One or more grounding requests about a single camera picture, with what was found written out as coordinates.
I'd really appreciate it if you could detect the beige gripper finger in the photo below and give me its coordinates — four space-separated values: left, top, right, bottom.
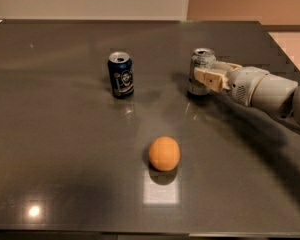
194 67 230 92
213 61 241 72

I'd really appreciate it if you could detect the silver green 7up can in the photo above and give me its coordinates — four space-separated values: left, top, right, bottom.
188 48 216 96

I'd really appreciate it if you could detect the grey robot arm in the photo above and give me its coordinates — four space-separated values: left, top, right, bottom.
192 61 300 131

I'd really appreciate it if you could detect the blue pepsi can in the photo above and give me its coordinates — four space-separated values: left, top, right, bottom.
107 51 134 99

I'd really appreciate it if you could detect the orange fruit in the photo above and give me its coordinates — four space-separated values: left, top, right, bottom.
148 136 181 171

